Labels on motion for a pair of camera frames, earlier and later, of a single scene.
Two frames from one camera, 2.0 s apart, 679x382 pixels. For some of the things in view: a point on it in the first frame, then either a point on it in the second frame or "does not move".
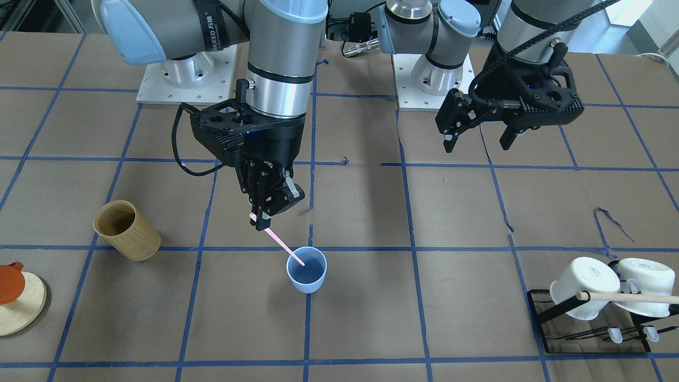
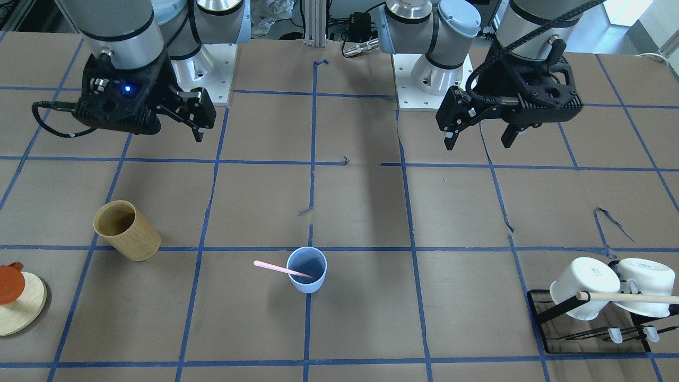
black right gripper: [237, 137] → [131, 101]
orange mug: [12, 282] does not move
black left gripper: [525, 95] does not move
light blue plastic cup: [308, 278] does not move
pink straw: [253, 217] → [283, 269]
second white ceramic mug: [643, 276] does not move
